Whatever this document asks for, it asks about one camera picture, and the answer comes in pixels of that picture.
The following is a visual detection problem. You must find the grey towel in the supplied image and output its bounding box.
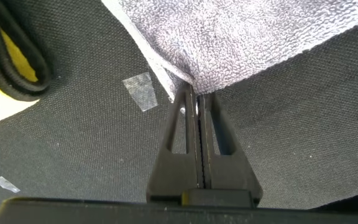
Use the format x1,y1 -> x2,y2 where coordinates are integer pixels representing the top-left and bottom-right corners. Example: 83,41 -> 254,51
101,0 -> 358,103

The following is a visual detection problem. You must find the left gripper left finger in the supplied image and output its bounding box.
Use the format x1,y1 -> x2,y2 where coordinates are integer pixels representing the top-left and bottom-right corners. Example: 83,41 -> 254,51
146,82 -> 204,203

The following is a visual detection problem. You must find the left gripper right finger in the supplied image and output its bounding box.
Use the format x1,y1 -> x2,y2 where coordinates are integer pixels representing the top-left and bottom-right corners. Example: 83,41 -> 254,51
197,91 -> 264,208

